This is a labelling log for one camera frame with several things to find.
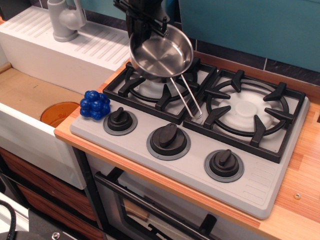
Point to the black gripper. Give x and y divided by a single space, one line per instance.
143 18

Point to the stainless steel pan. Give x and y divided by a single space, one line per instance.
167 57

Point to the blue toy blueberry cluster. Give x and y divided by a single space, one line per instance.
94 105

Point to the black left stove knob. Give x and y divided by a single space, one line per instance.
120 122

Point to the black stove knob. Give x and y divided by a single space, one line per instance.
168 143
120 122
224 166

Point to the black middle stove knob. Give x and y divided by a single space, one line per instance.
168 143

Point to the grey toy stove top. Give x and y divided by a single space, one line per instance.
254 193

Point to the black right stove knob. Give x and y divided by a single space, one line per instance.
224 166

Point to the grey toy faucet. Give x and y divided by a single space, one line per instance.
65 22

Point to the black left burner grate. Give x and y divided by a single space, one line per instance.
169 101

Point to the black burner grate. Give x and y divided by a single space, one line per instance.
258 117
169 101

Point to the white toy sink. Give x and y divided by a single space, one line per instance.
36 72

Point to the black right burner grate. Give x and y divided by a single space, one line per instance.
258 117

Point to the orange plastic plate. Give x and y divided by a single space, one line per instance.
57 113

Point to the wooden drawer fronts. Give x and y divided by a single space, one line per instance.
49 196

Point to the oven door with handle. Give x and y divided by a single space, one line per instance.
144 211

